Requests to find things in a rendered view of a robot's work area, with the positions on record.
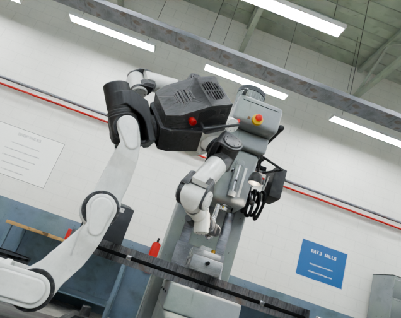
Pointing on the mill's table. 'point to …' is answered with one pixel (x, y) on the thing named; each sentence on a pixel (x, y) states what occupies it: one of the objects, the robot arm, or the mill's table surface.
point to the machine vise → (214, 269)
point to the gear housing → (251, 142)
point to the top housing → (273, 118)
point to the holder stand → (119, 225)
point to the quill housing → (222, 184)
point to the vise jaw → (205, 253)
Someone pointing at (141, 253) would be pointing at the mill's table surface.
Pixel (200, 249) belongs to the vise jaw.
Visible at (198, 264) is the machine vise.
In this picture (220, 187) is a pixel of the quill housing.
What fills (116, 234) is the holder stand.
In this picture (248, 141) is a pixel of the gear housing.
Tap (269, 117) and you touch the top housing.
